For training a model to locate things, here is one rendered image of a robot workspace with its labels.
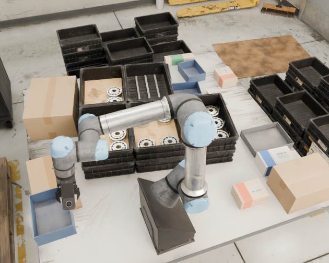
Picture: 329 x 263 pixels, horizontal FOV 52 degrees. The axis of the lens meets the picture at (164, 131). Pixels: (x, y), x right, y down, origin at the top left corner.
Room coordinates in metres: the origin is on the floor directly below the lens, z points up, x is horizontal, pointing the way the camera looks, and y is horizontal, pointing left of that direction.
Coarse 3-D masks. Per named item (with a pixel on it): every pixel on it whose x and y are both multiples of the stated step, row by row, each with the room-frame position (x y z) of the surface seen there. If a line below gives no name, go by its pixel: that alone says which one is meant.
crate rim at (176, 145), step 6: (132, 102) 1.57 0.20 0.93; (138, 102) 1.58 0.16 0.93; (180, 126) 1.37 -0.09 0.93; (132, 132) 1.32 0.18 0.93; (132, 138) 1.27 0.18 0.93; (168, 144) 1.23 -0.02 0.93; (174, 144) 1.23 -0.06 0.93; (180, 144) 1.23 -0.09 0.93; (138, 150) 1.19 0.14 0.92; (144, 150) 1.19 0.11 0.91; (150, 150) 1.20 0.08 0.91
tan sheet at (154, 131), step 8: (136, 128) 1.44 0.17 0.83; (144, 128) 1.44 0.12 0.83; (152, 128) 1.44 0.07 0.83; (160, 128) 1.44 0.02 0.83; (168, 128) 1.45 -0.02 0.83; (136, 136) 1.38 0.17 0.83; (144, 136) 1.38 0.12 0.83; (152, 136) 1.38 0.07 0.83; (160, 136) 1.38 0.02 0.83; (176, 136) 1.38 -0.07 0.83; (136, 144) 1.31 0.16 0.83; (160, 144) 1.32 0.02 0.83
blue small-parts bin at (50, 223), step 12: (48, 192) 0.78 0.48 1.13; (36, 204) 0.76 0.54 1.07; (48, 204) 0.76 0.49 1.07; (60, 204) 0.76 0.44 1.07; (36, 216) 0.70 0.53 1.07; (48, 216) 0.70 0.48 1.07; (60, 216) 0.70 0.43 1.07; (72, 216) 0.68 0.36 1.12; (36, 228) 0.64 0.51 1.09; (48, 228) 0.65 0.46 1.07; (60, 228) 0.65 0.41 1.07; (72, 228) 0.62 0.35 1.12; (36, 240) 0.57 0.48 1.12; (48, 240) 0.59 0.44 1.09
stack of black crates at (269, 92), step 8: (256, 80) 2.55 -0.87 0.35; (264, 80) 2.58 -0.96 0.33; (272, 80) 2.61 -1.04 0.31; (280, 80) 2.55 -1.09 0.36; (256, 88) 2.41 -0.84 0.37; (264, 88) 2.54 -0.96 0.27; (272, 88) 2.54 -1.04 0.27; (280, 88) 2.51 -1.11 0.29; (288, 88) 2.43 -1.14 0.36; (256, 96) 2.39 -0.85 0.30; (264, 96) 2.30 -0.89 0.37; (272, 96) 2.42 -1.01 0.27; (264, 104) 2.27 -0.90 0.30; (272, 104) 2.31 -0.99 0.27
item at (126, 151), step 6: (126, 102) 1.57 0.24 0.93; (84, 108) 1.52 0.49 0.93; (126, 108) 1.52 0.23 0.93; (78, 132) 1.31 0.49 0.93; (78, 138) 1.27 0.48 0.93; (132, 144) 1.23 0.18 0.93; (114, 150) 1.18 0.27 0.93; (120, 150) 1.18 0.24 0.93; (126, 150) 1.18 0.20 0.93; (132, 150) 1.19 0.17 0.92
